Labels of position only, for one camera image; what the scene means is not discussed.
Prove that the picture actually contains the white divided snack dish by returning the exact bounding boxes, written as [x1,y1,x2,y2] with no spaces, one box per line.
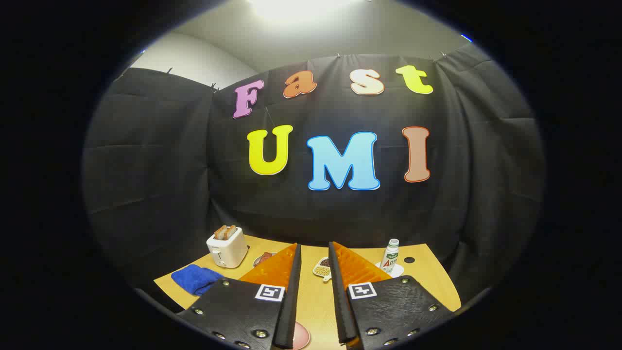
[312,256,334,283]

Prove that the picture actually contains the bright ceiling light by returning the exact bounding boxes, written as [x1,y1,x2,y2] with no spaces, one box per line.
[248,0,370,22]

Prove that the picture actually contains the pink round plate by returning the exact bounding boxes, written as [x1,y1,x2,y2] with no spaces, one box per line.
[292,322,311,350]

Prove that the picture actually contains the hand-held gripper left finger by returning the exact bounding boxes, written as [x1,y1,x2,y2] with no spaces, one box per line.
[176,243,302,350]

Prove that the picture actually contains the white square coaster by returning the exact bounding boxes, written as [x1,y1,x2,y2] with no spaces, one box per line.
[374,262,405,279]

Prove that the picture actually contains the blue folded towel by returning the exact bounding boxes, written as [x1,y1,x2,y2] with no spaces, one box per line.
[171,264,225,296]

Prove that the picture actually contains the white toaster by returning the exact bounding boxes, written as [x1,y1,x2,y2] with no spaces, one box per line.
[207,226,249,269]

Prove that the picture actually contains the white bottle with green label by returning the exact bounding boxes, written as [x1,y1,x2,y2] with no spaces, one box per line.
[380,239,400,273]

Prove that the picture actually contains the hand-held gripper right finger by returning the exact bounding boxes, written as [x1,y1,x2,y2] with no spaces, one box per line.
[328,242,455,349]

